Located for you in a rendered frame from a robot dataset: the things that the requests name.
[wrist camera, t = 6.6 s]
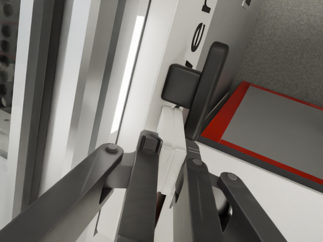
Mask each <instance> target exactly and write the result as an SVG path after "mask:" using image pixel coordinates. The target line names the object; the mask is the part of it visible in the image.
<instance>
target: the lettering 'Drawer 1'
mask: <svg viewBox="0 0 323 242"><path fill-rule="evenodd" d="M206 3H207V0H205V4H204V5H203V7H202V11H204V12H207V13H210V10H211V8H210V7H207V4H206ZM202 24H203V23H200V24H199V25H198V26H197V28H196V31H195V33H194V36H193V40H192V44H191V51H192V52H195V51H196V50H197V48H198V46H199V44H200V42H201V39H202V36H203V32H204V29H205V24H204V26H203V30H202V33H201V37H200V40H199V42H198V44H197V41H198V37H199V34H200V31H201V28H202ZM198 30H199V32H198V35H197V39H196V42H195V45H194V40H195V36H196V33H197V31H198ZM196 44H197V45H196ZM185 66H186V67H188V68H191V69H192V67H193V65H192V64H191V63H189V62H188V61H186V64H185ZM179 107H180V106H178V105H176V106H175V108H179Z"/></svg>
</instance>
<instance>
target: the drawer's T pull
mask: <svg viewBox="0 0 323 242"><path fill-rule="evenodd" d="M228 52H229V46H228V45H227V44H224V43H221V42H218V41H215V42H213V43H212V45H211V47H210V49H209V52H208V55H207V58H206V61H205V64H204V67H203V70H202V72H200V71H197V70H194V69H191V68H188V67H186V66H183V65H180V64H177V63H174V64H171V65H170V67H169V70H168V73H167V77H166V80H165V84H164V87H163V91H162V94H161V98H162V99H163V100H165V101H168V102H170V103H173V104H176V105H178V106H181V107H183V108H186V109H190V110H189V113H188V116H187V119H186V122H185V125H184V132H185V139H187V140H189V141H193V142H195V141H196V140H197V139H198V137H199V134H200V132H201V129H202V126H203V124H204V121H205V118H206V115H207V112H208V110H209V107H210V104H211V101H212V98H213V95H214V92H215V89H216V87H217V84H218V81H219V79H220V76H221V73H222V70H223V67H224V64H225V61H226V58H227V56H228Z"/></svg>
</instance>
